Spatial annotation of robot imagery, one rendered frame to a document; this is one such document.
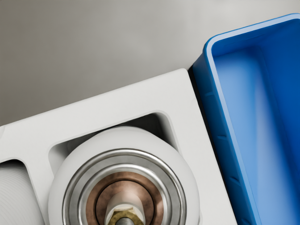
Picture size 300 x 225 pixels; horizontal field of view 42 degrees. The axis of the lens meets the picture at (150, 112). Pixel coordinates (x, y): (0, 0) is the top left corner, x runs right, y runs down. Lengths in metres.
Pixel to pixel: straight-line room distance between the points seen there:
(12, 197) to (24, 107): 0.22
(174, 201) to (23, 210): 0.12
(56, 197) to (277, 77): 0.33
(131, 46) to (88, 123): 0.21
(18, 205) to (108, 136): 0.09
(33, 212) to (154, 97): 0.13
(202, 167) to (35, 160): 0.13
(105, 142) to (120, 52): 0.27
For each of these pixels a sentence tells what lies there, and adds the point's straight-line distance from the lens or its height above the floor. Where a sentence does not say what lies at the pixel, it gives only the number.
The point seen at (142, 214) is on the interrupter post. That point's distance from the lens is 0.22.
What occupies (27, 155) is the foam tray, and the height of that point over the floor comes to 0.18.
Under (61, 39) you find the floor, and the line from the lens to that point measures 0.51.
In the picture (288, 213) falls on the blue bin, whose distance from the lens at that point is 0.54.
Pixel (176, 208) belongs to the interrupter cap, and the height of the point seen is 0.25.
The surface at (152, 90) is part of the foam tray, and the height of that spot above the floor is 0.18.
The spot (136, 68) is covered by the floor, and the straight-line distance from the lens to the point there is 0.50.
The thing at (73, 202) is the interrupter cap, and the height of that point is 0.25.
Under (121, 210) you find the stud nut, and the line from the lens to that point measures 0.21.
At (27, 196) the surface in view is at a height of 0.18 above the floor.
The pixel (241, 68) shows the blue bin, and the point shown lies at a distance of 0.51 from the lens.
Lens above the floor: 0.49
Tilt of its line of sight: 86 degrees down
